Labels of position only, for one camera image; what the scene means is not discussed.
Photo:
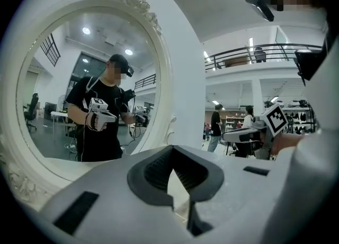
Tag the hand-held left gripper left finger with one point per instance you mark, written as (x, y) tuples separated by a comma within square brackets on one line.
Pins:
[(119, 211)]

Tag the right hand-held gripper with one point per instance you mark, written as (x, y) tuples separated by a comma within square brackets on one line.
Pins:
[(275, 118)]

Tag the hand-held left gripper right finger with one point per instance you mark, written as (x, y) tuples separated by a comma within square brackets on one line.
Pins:
[(238, 192)]

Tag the person's right forearm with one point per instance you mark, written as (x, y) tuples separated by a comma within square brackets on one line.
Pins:
[(287, 142)]

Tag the black balcony railing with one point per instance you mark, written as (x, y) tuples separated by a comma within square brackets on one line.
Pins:
[(254, 51)]

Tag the white oval ornate mirror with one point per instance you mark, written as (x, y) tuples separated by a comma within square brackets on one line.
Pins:
[(87, 92)]

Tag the black head-worn camera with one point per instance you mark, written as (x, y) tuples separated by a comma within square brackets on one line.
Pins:
[(260, 6)]

